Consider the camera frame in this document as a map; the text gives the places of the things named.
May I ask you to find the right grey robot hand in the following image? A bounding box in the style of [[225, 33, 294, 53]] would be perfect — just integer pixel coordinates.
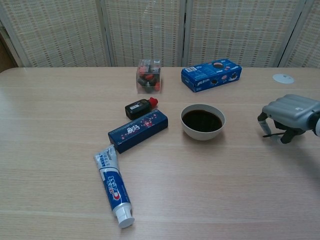
[[257, 93, 320, 145]]

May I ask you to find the small black spoon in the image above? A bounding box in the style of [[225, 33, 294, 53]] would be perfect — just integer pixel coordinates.
[[262, 132, 286, 139]]

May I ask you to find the white bowl with dark liquid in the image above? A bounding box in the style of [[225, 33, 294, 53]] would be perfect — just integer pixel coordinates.
[[180, 103, 226, 141]]

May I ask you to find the woven folding screen panel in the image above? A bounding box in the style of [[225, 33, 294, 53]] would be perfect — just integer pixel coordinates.
[[0, 0, 112, 68], [182, 0, 307, 68], [101, 0, 187, 68], [278, 0, 320, 68]]

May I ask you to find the blue Oreo cookie box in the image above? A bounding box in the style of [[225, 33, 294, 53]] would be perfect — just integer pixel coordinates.
[[180, 58, 243, 93]]

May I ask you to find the clear plastic box with items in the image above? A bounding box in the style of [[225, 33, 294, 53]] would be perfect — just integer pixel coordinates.
[[136, 58, 163, 95]]

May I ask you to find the black bottle with red cap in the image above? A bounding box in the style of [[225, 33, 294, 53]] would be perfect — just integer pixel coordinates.
[[124, 96, 159, 121]]

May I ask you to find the dark blue slim carton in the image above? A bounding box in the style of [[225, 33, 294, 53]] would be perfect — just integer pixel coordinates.
[[107, 108, 169, 154]]

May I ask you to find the Crest toothpaste tube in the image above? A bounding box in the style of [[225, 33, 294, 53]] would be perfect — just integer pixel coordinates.
[[93, 144, 136, 229]]

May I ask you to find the grey round cable grommet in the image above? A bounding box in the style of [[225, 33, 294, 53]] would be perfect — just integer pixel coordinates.
[[272, 73, 295, 85]]

